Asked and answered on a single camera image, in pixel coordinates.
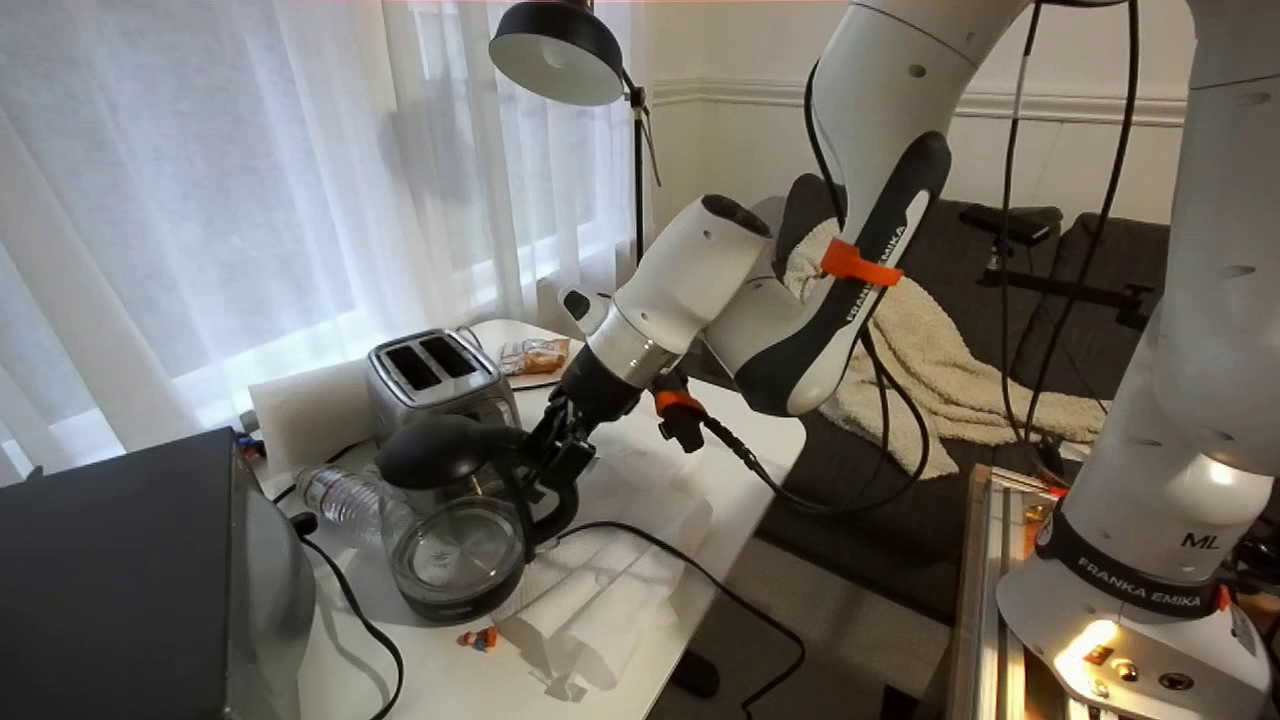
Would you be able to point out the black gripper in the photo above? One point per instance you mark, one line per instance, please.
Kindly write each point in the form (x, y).
(585, 399)

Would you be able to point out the dark brown sofa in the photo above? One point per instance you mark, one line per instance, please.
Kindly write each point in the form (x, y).
(999, 366)

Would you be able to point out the dark grey box appliance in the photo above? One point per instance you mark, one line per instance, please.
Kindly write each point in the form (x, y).
(155, 587)

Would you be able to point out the beige towel on sofa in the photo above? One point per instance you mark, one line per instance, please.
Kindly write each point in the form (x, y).
(924, 391)

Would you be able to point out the white folded paper bag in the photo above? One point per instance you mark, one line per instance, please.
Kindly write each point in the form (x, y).
(585, 605)

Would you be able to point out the glass kettle with black lid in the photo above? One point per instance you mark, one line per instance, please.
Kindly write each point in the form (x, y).
(463, 512)

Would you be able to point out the black floor lamp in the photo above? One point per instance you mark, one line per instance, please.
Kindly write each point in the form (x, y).
(565, 54)

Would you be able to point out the white sheer curtain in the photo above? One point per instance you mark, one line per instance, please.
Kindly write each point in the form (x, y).
(215, 193)

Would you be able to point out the white paper towel roll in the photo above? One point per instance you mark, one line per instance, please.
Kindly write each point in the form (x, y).
(312, 413)

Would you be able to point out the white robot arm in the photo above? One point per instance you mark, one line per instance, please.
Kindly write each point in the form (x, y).
(1121, 595)

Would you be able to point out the clear plastic bottle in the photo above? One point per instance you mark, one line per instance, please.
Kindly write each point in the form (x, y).
(341, 502)

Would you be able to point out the orange snack packet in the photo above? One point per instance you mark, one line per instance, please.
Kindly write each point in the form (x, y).
(538, 357)

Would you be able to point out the silver two-slot toaster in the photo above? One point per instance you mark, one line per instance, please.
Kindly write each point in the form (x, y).
(439, 372)

